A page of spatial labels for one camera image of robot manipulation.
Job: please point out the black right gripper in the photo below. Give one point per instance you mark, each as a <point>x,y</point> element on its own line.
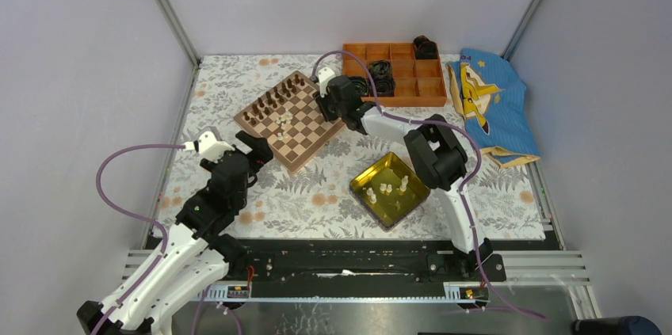
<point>323,104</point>

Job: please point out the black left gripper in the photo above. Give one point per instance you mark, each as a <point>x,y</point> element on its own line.
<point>261,149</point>

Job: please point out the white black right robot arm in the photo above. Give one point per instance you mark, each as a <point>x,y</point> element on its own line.
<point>437,156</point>

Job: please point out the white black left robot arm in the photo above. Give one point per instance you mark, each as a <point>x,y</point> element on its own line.
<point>194,251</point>

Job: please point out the wooden chess board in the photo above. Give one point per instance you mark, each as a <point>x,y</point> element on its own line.
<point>308,132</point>

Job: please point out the white pawn cluster piece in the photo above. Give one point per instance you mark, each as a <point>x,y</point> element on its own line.
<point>283,122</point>

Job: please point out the orange compartment tray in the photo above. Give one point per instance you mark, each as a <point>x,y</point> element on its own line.
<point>418,83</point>

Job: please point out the gold metal tin tray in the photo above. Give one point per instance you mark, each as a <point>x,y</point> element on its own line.
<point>389,210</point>

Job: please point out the blue pikachu cloth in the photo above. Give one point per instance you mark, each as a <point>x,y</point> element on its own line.
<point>488,94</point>

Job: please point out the dark blue cylinder object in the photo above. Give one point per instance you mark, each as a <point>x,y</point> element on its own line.
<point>627,325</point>

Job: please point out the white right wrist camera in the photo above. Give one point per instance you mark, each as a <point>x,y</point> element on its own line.
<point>324,75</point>

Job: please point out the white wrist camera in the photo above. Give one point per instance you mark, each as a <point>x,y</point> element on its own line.
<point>209,146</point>
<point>324,75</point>

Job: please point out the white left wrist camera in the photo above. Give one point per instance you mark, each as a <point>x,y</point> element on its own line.
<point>209,146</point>

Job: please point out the black rolled strap corner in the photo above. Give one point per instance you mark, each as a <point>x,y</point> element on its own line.
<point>425,49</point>

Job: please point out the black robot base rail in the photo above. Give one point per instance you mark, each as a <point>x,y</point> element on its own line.
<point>344,269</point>

